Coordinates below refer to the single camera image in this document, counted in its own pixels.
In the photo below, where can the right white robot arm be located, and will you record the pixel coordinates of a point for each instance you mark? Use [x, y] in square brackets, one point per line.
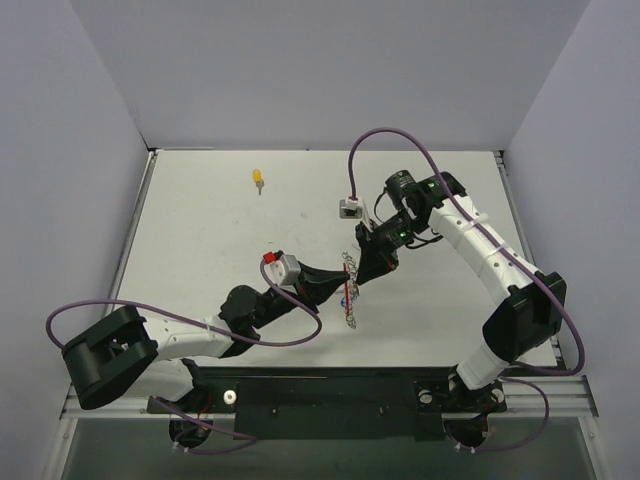
[525, 298]

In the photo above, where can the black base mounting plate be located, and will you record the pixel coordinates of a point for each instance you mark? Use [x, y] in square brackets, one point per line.
[340, 403]

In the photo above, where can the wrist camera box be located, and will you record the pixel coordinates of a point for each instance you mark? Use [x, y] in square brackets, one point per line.
[284, 269]
[352, 208]

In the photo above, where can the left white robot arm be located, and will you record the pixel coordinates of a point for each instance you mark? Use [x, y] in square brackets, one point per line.
[147, 351]

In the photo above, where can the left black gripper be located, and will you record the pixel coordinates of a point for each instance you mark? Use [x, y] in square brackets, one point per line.
[304, 279]

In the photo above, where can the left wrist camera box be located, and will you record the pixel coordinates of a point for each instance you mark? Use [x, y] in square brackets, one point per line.
[284, 269]

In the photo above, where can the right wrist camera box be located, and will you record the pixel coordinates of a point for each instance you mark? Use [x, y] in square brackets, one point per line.
[352, 208]

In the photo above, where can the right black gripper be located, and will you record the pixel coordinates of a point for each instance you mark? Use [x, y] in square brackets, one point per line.
[376, 243]

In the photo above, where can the yellow tagged key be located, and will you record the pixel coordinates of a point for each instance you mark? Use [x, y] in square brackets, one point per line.
[258, 180]

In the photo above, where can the red handled keyring holder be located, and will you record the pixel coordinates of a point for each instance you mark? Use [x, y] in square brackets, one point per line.
[350, 290]

